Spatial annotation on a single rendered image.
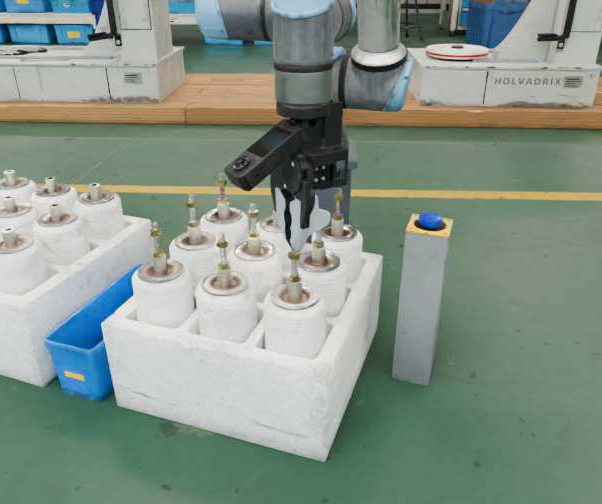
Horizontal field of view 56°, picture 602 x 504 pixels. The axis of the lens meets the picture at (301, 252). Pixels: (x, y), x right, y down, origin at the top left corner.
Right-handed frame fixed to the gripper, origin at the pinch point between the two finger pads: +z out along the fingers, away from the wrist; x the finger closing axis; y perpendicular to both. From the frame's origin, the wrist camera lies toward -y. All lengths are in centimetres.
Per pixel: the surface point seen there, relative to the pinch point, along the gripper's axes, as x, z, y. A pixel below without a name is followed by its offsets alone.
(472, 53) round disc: 126, 4, 183
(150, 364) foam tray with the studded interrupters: 13.3, 22.6, -19.2
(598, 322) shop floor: -12, 35, 72
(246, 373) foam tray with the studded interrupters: -0.6, 19.7, -8.6
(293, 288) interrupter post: -0.8, 7.2, -0.1
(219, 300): 5.9, 9.7, -9.3
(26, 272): 38, 13, -32
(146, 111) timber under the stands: 202, 29, 47
